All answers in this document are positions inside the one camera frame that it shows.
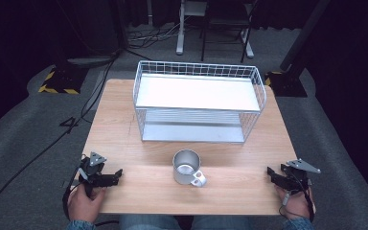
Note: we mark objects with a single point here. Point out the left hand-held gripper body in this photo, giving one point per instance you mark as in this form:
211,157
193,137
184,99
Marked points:
92,172

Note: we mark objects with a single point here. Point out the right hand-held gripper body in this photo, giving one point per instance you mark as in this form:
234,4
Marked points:
297,177

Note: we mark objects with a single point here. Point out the person's right hand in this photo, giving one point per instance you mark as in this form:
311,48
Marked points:
295,206

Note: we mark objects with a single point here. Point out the person's left hand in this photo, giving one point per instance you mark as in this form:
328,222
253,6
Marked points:
84,204

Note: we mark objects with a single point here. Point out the silver metal cup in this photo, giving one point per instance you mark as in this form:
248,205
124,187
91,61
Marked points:
187,169

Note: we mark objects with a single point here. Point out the black yellow striped stand base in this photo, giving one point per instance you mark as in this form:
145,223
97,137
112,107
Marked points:
62,80
287,84

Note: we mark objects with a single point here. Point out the slanted black pole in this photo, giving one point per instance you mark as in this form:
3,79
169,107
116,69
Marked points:
303,35

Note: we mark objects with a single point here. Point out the white metal stand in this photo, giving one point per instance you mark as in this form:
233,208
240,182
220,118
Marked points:
181,35

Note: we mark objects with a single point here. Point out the black metal chair frame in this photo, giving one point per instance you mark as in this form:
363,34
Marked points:
223,22

